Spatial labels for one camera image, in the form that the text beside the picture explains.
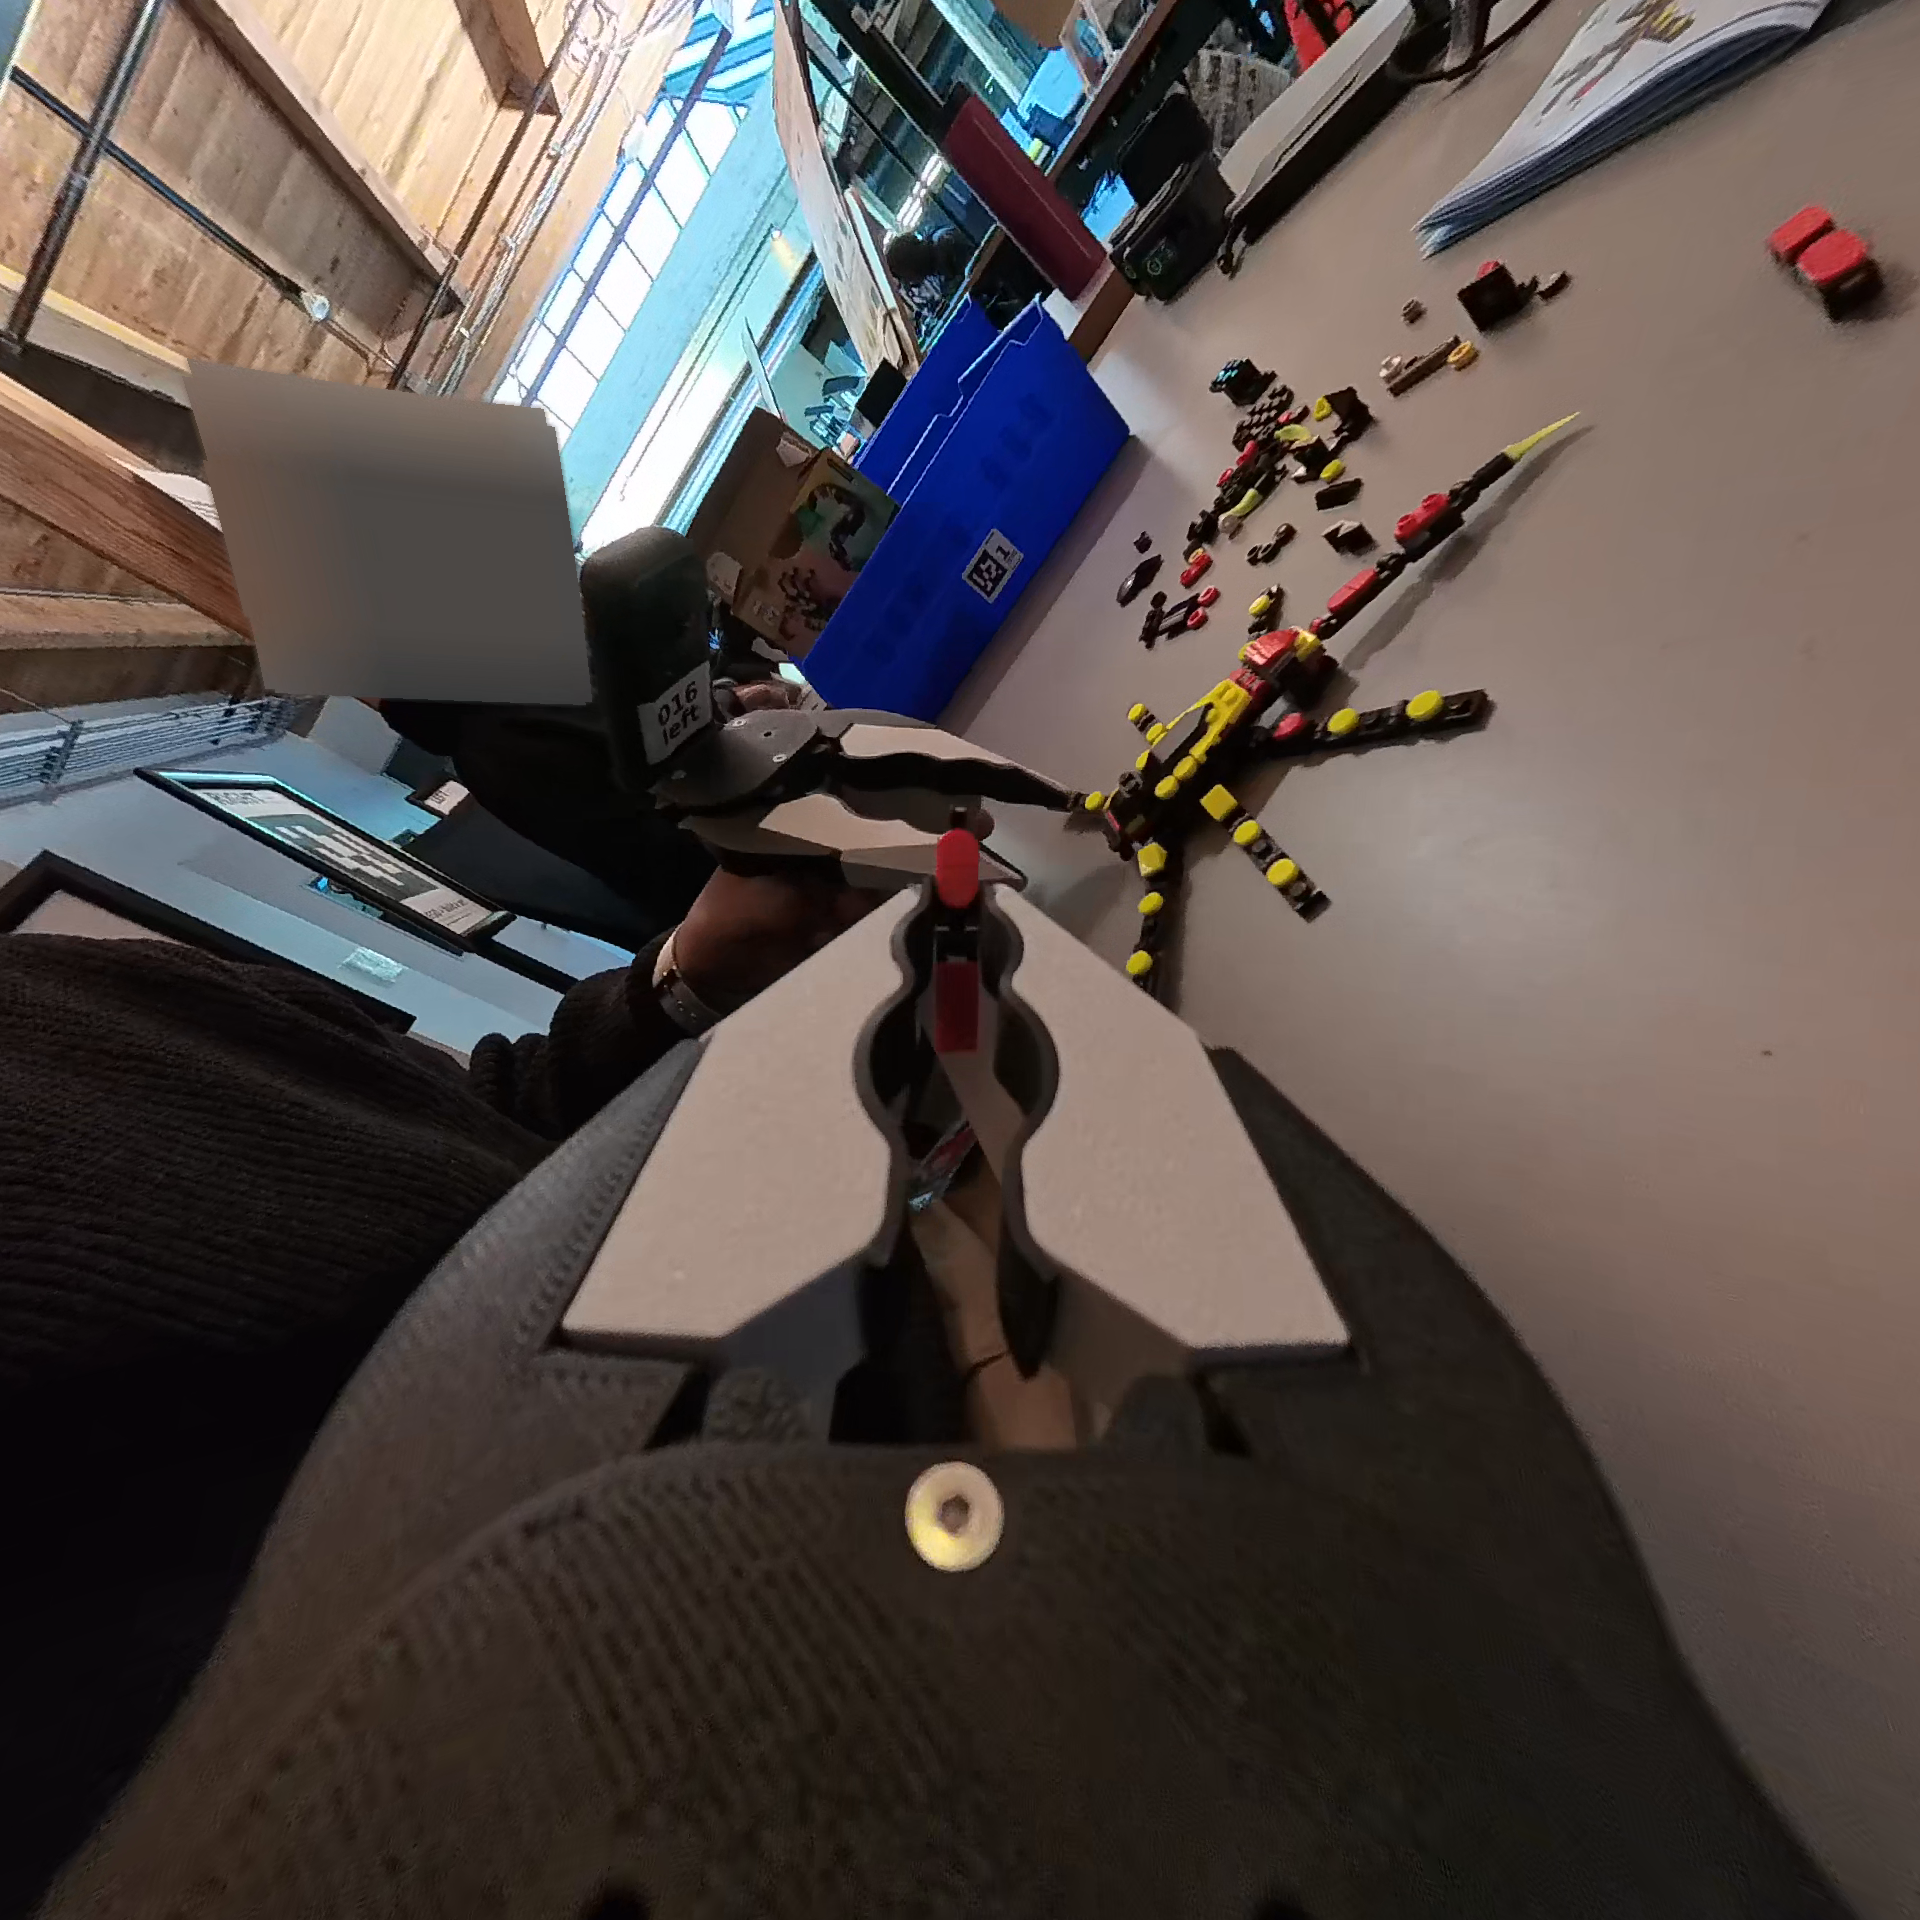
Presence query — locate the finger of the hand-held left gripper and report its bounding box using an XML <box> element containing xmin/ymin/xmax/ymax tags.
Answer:
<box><xmin>747</xmin><ymin>791</ymin><xmax>1030</xmax><ymax>897</ymax></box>
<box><xmin>836</xmin><ymin>717</ymin><xmax>1086</xmax><ymax>817</ymax></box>

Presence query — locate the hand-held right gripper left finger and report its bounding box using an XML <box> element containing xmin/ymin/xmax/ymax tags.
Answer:
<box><xmin>563</xmin><ymin>882</ymin><xmax>935</xmax><ymax>1401</ymax></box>

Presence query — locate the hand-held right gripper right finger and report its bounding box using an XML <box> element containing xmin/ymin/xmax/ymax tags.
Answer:
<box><xmin>987</xmin><ymin>882</ymin><xmax>1353</xmax><ymax>1423</ymax></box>

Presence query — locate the black yellow lego scorpion model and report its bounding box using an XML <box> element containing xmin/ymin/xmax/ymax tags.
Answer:
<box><xmin>1079</xmin><ymin>411</ymin><xmax>1587</xmax><ymax>1002</ymax></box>

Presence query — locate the person's left forearm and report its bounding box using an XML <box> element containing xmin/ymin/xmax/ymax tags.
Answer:
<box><xmin>464</xmin><ymin>931</ymin><xmax>710</xmax><ymax>1145</ymax></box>

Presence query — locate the cardboard lego box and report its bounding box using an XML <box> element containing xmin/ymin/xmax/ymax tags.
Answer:
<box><xmin>703</xmin><ymin>411</ymin><xmax>903</xmax><ymax>666</ymax></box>

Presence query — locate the pile of loose lego pieces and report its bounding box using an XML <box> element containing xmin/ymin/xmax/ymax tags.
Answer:
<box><xmin>1118</xmin><ymin>264</ymin><xmax>1569</xmax><ymax>649</ymax></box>

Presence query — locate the lego instruction booklet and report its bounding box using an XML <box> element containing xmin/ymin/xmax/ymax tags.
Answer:
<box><xmin>1417</xmin><ymin>0</ymin><xmax>1835</xmax><ymax>260</ymax></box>

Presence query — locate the red lego brick block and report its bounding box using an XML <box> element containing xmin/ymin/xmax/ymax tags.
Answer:
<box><xmin>1767</xmin><ymin>209</ymin><xmax>1886</xmax><ymax>320</ymax></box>

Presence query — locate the person's left hand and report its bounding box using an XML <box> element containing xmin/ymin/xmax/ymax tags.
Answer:
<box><xmin>675</xmin><ymin>679</ymin><xmax>998</xmax><ymax>1025</ymax></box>

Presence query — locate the plastic bag with red label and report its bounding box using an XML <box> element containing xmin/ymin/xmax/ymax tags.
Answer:
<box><xmin>907</xmin><ymin>1117</ymin><xmax>981</xmax><ymax>1220</ymax></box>

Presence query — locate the silver wristwatch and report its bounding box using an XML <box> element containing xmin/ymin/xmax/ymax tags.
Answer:
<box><xmin>652</xmin><ymin>931</ymin><xmax>724</xmax><ymax>1040</ymax></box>

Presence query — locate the blue plastic bin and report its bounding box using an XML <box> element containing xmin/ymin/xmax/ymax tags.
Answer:
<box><xmin>815</xmin><ymin>293</ymin><xmax>1131</xmax><ymax>725</ymax></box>

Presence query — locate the black framed board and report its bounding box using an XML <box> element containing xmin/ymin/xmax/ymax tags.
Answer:
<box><xmin>135</xmin><ymin>768</ymin><xmax>513</xmax><ymax>957</ymax></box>

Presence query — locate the person's black sweater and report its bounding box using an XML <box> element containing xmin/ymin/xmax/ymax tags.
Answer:
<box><xmin>0</xmin><ymin>931</ymin><xmax>601</xmax><ymax>1920</ymax></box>

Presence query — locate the wooden beam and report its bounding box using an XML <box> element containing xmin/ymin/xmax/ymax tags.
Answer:
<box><xmin>0</xmin><ymin>369</ymin><xmax>255</xmax><ymax>706</ymax></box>

